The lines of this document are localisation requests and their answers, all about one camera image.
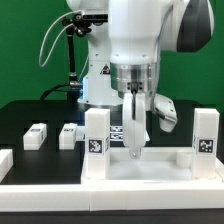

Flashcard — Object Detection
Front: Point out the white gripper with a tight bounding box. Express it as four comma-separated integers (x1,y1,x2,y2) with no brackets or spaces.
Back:
122,93,177,159

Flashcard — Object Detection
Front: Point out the white desk tabletop panel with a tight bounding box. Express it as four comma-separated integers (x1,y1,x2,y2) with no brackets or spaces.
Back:
80,146,224,185

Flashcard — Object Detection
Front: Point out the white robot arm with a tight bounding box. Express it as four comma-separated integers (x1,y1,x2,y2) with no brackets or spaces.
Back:
66,0,214,159

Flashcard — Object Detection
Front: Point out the fiducial marker sheet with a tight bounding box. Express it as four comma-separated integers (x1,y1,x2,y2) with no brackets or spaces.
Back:
76,126,123,142

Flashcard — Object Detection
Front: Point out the white L-shaped obstacle fence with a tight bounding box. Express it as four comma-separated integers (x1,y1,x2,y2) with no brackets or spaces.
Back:
0,148,224,212

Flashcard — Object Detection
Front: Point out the black cable on table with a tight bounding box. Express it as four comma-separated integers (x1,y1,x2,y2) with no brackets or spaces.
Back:
40,83,73,101

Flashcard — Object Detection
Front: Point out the mounted depth camera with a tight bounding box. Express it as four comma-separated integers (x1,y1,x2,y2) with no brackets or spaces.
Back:
82,14,108,23

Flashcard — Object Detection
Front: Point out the white camera cable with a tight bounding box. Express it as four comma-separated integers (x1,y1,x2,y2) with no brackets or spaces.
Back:
38,10,83,68

